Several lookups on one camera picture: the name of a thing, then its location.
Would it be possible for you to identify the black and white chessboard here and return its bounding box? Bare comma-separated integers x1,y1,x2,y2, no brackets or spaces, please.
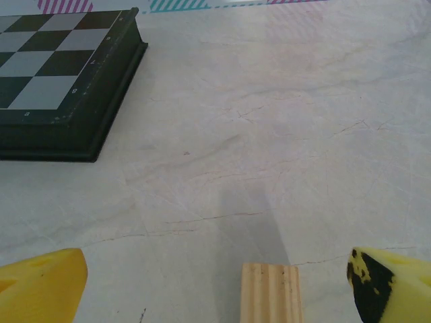
0,7,150,163

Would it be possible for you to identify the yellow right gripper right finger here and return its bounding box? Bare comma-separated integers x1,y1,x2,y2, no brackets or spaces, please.
346,246,431,323

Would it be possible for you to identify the small wooden block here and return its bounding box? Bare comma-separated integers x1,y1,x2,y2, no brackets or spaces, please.
239,262,304,323

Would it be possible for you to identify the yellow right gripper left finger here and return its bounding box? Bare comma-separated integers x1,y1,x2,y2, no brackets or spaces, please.
0,248,90,323

